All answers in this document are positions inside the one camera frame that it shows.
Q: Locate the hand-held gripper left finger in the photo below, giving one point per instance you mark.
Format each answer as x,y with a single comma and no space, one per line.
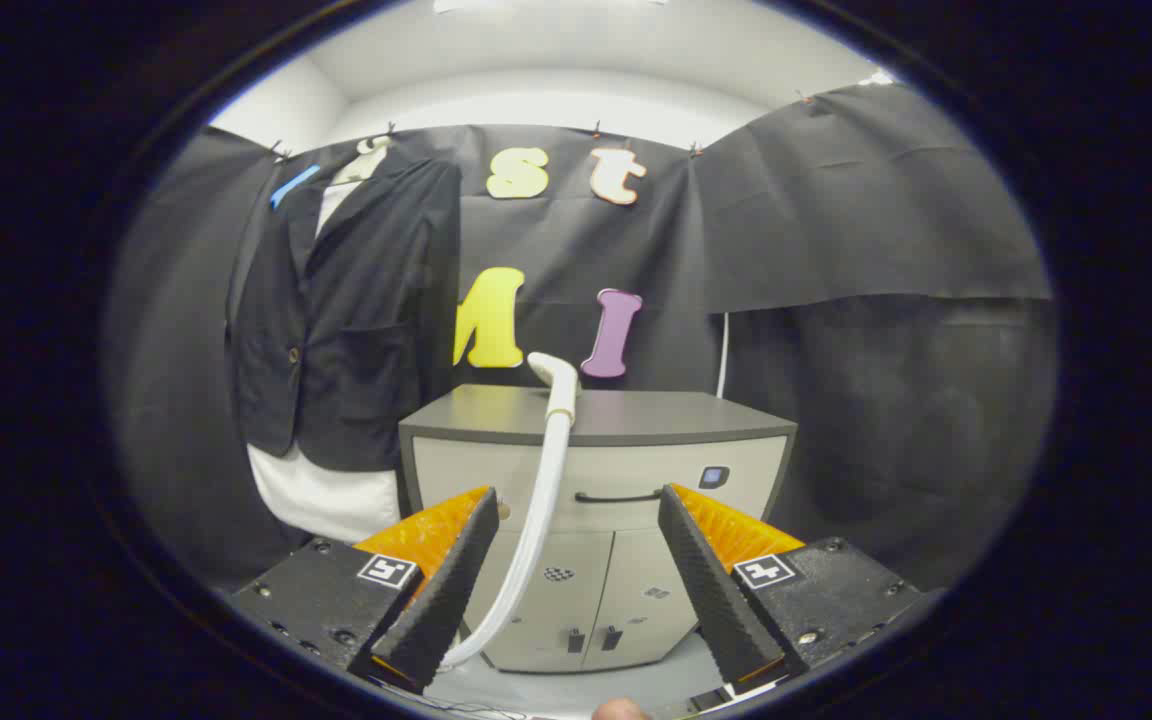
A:
446,600

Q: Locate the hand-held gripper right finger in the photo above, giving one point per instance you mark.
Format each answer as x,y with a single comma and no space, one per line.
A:
711,590

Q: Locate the white shirt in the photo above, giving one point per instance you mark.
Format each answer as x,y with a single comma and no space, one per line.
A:
326,495

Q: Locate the black backdrop cloth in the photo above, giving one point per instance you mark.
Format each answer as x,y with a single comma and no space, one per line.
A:
836,250

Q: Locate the cream mannequin neck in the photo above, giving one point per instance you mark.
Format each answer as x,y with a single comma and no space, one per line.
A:
373,145

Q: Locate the black suit jacket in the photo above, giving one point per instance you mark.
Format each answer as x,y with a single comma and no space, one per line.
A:
356,300

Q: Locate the grey cabinet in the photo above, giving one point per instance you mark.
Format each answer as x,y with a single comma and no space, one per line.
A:
636,460

